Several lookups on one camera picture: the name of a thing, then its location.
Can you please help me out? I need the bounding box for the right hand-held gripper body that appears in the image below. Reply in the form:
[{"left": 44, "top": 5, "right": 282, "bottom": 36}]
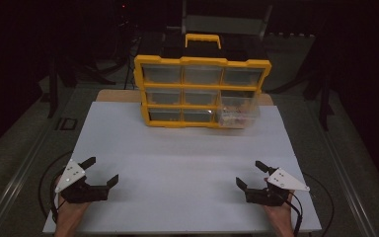
[{"left": 245, "top": 167, "right": 311, "bottom": 207}]

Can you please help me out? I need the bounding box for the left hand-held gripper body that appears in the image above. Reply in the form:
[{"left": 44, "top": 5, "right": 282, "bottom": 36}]
[{"left": 54, "top": 159, "right": 109, "bottom": 204}]

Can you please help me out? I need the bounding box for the clear plastic drawer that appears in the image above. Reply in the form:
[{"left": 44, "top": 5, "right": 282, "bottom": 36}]
[{"left": 215, "top": 91, "right": 262, "bottom": 129}]

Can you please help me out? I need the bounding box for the person's right hand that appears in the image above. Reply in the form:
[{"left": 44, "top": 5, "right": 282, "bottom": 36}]
[{"left": 264, "top": 191, "right": 296, "bottom": 231}]

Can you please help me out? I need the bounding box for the person's left hand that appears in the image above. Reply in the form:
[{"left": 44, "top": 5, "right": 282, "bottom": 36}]
[{"left": 53, "top": 196, "right": 92, "bottom": 230}]

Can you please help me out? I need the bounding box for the white board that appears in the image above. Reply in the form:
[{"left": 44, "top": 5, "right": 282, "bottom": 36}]
[{"left": 42, "top": 101, "right": 323, "bottom": 235}]

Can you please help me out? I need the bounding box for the black stand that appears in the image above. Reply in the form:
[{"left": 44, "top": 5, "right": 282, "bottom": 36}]
[
  {"left": 267, "top": 62, "right": 336, "bottom": 132},
  {"left": 46, "top": 52, "right": 127, "bottom": 119}
]

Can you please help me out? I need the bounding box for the set of small transparent bins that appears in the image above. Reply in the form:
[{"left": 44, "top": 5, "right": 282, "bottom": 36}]
[{"left": 141, "top": 64, "right": 265, "bottom": 123}]

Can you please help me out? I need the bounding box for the yellow black organizer cabinet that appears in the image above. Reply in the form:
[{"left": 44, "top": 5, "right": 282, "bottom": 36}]
[{"left": 132, "top": 33, "right": 272, "bottom": 130}]

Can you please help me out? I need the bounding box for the grey metal chair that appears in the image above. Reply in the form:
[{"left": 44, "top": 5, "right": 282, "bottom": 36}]
[{"left": 180, "top": 0, "right": 274, "bottom": 41}]

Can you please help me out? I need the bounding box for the black cable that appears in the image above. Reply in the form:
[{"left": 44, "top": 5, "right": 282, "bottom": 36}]
[
  {"left": 285, "top": 171, "right": 336, "bottom": 237},
  {"left": 38, "top": 150, "right": 74, "bottom": 222}
]

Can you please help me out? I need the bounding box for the metal floor rail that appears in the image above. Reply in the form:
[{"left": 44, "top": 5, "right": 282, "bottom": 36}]
[
  {"left": 309, "top": 108, "right": 376, "bottom": 237},
  {"left": 0, "top": 129, "right": 52, "bottom": 237}
]

